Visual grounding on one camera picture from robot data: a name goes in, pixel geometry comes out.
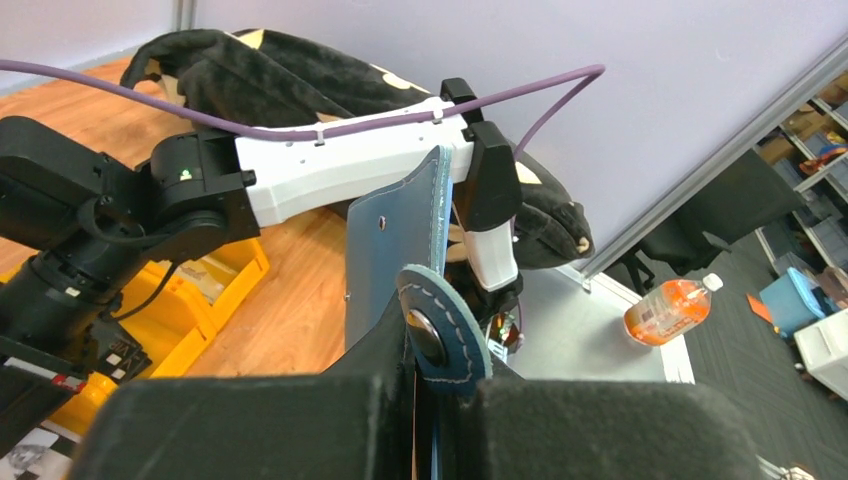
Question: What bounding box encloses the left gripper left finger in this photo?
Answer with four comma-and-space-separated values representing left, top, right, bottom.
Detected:
69, 299, 414, 479

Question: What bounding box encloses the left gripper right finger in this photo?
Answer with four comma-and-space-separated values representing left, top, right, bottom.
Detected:
437, 357, 763, 480

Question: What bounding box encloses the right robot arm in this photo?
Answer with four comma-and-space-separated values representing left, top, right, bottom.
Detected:
1, 78, 521, 451

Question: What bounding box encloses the gold cards stack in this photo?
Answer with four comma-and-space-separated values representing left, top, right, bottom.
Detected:
175, 256, 238, 304

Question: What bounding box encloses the black cards stack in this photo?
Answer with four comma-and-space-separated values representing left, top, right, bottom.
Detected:
97, 339, 152, 384

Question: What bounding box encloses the white grey cards stack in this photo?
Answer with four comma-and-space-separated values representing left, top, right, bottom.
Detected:
1, 428, 77, 480

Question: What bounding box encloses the orange drink bottle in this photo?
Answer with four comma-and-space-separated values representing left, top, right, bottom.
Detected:
623, 273, 724, 347

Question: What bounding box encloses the right yellow bin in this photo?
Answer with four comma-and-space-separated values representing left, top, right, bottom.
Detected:
120, 239, 270, 378

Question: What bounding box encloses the yellow bin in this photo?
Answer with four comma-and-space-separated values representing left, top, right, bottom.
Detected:
48, 331, 161, 435
120, 239, 270, 378

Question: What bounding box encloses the middle yellow bin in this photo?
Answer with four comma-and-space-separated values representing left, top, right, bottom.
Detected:
48, 331, 161, 435

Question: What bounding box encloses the black office chair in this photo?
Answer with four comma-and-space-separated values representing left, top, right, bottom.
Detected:
616, 150, 804, 295

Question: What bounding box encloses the black floral plush blanket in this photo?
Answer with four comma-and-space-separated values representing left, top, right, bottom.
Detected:
119, 28, 595, 269

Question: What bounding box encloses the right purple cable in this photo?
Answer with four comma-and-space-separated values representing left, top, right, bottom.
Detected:
0, 58, 607, 160

